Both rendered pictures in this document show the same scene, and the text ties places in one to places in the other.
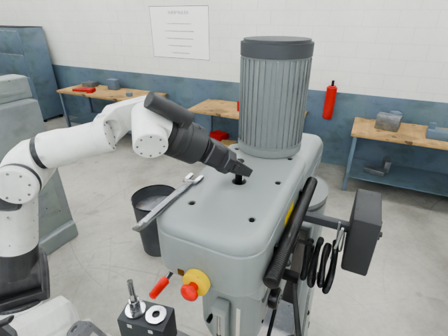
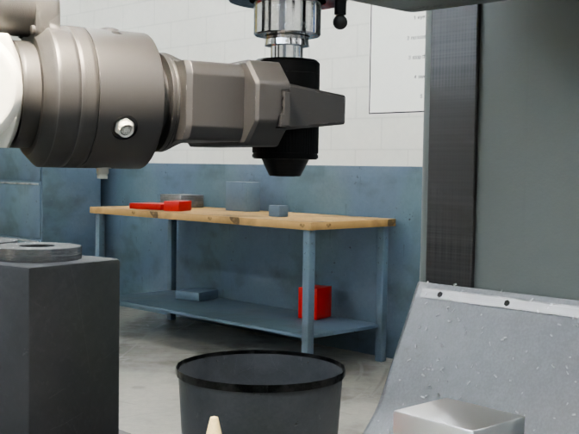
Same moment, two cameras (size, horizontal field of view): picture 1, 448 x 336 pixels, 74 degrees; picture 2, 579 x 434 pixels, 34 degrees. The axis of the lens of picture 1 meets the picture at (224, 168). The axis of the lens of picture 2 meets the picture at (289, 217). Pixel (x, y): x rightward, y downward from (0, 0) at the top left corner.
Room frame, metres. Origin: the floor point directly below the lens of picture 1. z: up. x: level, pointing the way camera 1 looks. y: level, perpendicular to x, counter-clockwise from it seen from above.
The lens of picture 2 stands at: (0.01, -0.27, 1.19)
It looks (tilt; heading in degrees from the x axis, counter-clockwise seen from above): 3 degrees down; 20
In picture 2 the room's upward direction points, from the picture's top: 1 degrees clockwise
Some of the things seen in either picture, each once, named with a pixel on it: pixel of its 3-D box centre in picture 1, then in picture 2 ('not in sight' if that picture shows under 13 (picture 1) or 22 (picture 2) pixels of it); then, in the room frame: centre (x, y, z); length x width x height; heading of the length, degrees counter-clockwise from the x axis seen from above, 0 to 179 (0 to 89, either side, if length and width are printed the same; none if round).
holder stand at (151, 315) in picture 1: (148, 325); (4, 337); (0.86, 0.35, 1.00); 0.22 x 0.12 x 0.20; 75
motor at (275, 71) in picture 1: (273, 96); not in sight; (0.88, -0.15, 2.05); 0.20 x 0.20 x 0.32
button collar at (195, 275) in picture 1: (196, 282); not in sight; (0.45, 0.06, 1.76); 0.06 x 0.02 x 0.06; 65
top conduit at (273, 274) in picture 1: (295, 219); not in sight; (0.62, -0.19, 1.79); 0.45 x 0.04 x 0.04; 155
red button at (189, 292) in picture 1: (191, 290); not in sight; (0.42, 0.07, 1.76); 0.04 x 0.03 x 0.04; 65
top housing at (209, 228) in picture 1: (240, 203); not in sight; (0.67, -0.05, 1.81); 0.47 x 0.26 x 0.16; 155
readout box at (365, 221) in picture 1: (363, 231); not in sight; (0.78, -0.47, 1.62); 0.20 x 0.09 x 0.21; 155
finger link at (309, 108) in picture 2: not in sight; (308, 108); (0.63, -0.06, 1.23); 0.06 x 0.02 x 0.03; 140
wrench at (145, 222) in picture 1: (171, 199); not in sight; (0.57, 0.12, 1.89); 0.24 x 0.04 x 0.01; 155
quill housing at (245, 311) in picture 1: (237, 292); not in sight; (0.66, -0.04, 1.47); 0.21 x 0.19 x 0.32; 65
